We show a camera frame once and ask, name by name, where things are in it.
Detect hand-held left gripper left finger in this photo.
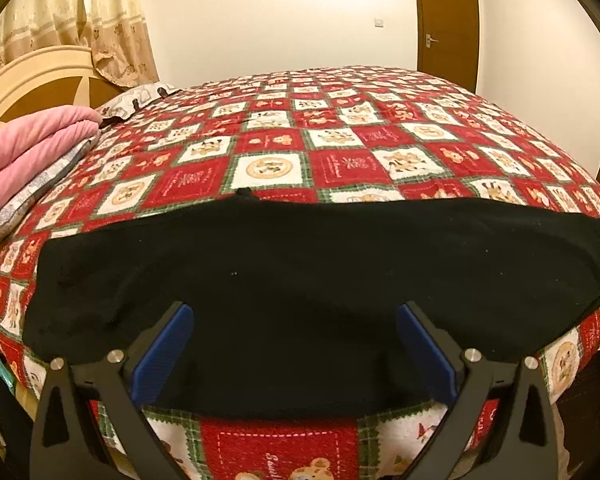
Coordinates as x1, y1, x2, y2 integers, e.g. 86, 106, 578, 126
28, 301, 196, 480

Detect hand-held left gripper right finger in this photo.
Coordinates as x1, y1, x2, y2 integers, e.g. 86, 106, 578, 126
396, 302, 569, 480

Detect black pants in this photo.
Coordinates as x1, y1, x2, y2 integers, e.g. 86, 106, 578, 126
21, 187, 600, 420

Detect grey patterned pillow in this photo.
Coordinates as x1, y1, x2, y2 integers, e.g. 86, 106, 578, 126
0, 135, 101, 255

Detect red checkered printed blanket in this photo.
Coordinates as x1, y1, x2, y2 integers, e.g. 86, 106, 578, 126
0, 65, 600, 480

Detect pink folded blanket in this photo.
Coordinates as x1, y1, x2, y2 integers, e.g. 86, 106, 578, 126
0, 105, 102, 235

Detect white patterned pillow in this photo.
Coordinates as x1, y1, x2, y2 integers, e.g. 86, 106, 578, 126
94, 82, 181, 126

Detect cream wooden headboard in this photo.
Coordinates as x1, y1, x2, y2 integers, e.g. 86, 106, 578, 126
0, 45, 126, 141

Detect brown wooden door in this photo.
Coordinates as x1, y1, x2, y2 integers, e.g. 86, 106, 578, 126
412, 0, 481, 92

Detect beige patterned curtain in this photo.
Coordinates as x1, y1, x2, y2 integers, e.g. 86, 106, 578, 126
0, 0, 160, 88

